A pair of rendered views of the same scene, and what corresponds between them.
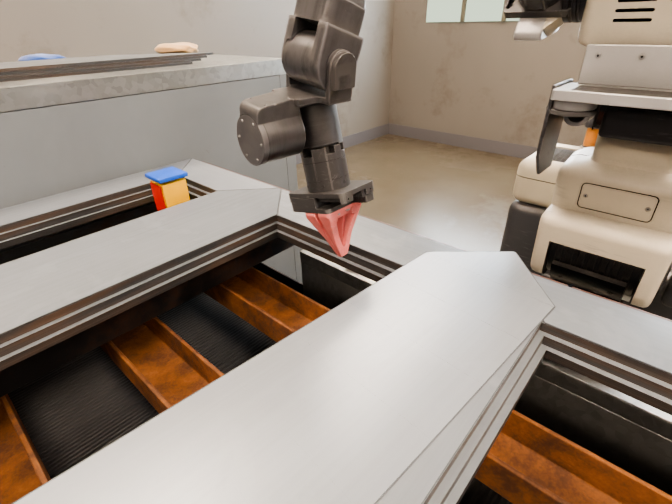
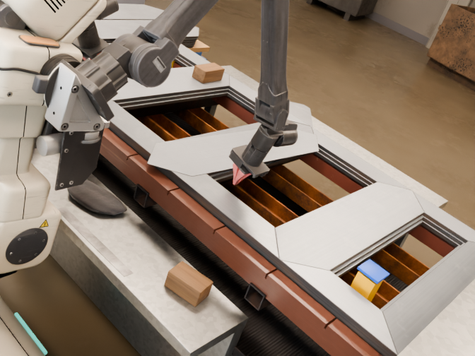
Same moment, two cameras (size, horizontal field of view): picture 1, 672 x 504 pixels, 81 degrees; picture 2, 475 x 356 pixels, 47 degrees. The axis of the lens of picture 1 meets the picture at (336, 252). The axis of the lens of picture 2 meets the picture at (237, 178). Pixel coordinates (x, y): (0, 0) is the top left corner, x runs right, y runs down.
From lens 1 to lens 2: 1.87 m
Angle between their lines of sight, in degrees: 120
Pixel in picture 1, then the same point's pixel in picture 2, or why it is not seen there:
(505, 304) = (174, 148)
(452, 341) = (201, 146)
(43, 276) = (367, 215)
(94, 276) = (345, 208)
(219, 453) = not seen: hidden behind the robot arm
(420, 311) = (207, 156)
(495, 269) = (165, 159)
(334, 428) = (240, 143)
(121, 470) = (288, 151)
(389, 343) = (222, 152)
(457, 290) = (189, 157)
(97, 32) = not seen: outside the picture
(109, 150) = not seen: hidden behind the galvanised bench
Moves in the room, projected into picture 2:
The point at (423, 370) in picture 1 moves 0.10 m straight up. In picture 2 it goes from (213, 144) to (222, 116)
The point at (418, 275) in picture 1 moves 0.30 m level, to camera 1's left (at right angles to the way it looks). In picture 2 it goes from (201, 167) to (301, 193)
